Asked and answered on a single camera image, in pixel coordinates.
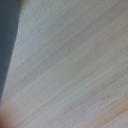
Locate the blue plastic cup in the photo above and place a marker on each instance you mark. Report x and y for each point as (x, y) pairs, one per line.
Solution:
(8, 40)

